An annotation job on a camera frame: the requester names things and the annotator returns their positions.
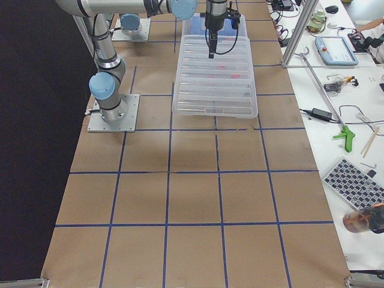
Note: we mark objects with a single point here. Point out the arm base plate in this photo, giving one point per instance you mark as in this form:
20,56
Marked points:
121,119
141,34

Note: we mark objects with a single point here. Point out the black power adapter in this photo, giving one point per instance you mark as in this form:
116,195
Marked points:
321,114

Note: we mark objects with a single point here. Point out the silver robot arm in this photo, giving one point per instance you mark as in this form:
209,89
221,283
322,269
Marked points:
130,24
106,57

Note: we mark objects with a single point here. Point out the green handled reacher grabber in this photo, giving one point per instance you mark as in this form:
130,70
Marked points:
345,131

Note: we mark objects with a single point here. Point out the clear plastic box lid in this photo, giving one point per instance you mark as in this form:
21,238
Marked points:
221,86

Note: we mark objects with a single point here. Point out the teach pendant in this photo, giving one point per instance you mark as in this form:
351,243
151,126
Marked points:
335,51

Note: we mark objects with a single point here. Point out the checkered calibration board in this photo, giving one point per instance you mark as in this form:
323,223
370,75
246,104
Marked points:
352,185

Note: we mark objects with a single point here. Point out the aluminium frame post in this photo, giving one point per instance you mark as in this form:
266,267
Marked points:
301,24

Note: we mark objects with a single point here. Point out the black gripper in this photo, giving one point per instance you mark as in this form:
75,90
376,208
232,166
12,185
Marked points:
212,21

